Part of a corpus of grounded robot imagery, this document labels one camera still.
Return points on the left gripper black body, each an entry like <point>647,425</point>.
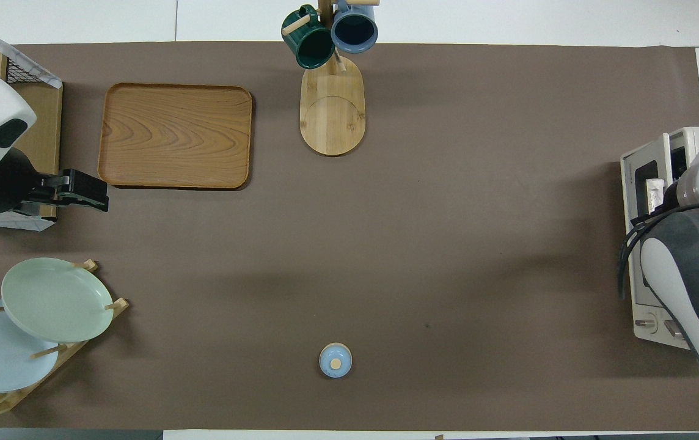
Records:
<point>44,188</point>

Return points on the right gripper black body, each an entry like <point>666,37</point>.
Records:
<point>679,162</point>

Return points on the glass toaster oven door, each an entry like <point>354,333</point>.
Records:
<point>643,177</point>

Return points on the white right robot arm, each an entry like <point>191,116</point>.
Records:
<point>691,263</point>

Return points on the beige toaster oven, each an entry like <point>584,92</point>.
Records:
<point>688,135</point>

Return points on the round oven knob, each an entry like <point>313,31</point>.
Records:
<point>672,329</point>
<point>647,323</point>

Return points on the rectangular wooden tray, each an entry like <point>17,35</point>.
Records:
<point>172,134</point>

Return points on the pale green racked plate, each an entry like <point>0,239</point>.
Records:
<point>56,299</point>

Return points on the wooden plate rack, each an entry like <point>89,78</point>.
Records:
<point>68,351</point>

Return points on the brown table mat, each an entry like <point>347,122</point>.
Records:
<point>478,244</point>

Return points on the wooden mug tree stand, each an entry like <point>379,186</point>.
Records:
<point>332,116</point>

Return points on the dark green mug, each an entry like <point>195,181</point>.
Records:
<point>313,49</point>

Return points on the small blue lidded jar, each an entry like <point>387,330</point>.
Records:
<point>335,360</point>

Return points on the blue grey mug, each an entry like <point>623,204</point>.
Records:
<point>354,29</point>

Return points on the wooden shelf with mesh frame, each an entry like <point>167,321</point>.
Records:
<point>44,122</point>

